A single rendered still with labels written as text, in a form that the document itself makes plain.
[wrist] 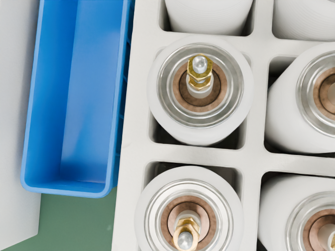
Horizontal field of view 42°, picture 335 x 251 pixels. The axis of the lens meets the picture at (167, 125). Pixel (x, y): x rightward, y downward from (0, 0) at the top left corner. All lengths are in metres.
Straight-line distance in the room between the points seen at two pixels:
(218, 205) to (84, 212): 0.31
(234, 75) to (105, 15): 0.33
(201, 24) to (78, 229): 0.36
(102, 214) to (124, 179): 0.20
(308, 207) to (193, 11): 0.20
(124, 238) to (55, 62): 0.26
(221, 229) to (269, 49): 0.19
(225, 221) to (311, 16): 0.20
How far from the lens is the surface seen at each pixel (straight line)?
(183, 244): 0.29
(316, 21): 0.44
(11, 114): 0.55
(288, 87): 0.39
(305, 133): 0.39
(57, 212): 0.66
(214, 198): 0.38
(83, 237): 0.66
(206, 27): 0.46
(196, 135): 0.38
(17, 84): 0.56
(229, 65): 0.38
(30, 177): 0.56
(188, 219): 0.34
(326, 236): 0.37
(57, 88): 0.62
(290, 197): 0.39
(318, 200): 0.39
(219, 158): 0.45
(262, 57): 0.47
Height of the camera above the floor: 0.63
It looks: 84 degrees down
